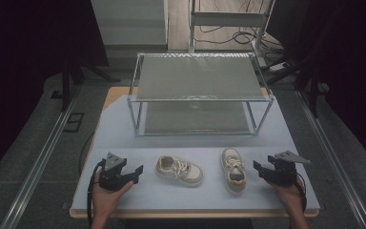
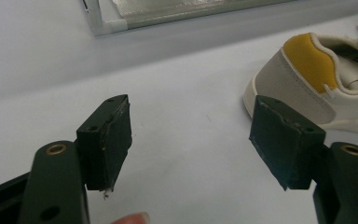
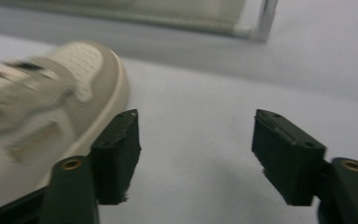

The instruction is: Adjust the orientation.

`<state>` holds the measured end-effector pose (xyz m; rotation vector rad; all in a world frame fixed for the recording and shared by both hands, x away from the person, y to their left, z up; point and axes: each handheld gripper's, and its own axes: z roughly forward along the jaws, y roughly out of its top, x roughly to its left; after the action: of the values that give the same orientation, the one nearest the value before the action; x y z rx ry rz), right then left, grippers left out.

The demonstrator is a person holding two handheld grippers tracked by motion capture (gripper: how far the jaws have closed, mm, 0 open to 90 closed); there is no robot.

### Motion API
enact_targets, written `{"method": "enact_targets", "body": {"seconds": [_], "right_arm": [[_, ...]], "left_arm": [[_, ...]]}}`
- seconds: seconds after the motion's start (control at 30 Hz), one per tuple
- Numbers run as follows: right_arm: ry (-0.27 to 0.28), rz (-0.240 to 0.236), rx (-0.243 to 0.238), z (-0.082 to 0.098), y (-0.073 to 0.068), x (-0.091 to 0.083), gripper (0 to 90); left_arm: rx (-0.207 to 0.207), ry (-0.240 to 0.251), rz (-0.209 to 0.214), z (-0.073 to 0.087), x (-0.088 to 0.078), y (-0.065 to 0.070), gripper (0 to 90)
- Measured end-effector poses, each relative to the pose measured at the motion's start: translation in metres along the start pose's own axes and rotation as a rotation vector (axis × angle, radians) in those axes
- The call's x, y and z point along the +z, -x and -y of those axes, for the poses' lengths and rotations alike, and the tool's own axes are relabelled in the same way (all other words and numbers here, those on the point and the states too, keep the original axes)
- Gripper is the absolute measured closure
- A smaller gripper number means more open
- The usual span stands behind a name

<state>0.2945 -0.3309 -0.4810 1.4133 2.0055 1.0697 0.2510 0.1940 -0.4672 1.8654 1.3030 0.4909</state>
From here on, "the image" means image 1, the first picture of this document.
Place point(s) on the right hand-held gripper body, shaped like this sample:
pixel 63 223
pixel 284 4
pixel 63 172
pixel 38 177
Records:
pixel 282 171

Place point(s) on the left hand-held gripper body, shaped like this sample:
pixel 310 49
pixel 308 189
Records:
pixel 112 178

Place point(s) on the small beige lace-up shoe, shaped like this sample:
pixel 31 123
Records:
pixel 234 170
pixel 179 170

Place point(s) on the metal frame shoe rack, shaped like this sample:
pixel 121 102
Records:
pixel 200 79

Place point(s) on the person's left hand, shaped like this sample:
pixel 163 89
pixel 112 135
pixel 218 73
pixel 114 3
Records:
pixel 106 198

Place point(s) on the person's right hand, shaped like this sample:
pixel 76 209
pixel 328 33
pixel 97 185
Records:
pixel 286 195

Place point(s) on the light blue table cover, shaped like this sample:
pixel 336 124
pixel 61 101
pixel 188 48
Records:
pixel 187 197

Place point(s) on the black tripod stand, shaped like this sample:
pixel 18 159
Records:
pixel 311 79
pixel 70 73

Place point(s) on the white power strip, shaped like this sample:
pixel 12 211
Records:
pixel 279 66

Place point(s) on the dark curtain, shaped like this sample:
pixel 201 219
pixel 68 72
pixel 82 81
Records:
pixel 355 63
pixel 28 63

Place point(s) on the grey cabinet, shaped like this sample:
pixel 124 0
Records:
pixel 130 22

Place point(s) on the white metal stand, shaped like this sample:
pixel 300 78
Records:
pixel 228 19

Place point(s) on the metal floor rail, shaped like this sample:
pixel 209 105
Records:
pixel 41 159
pixel 333 159

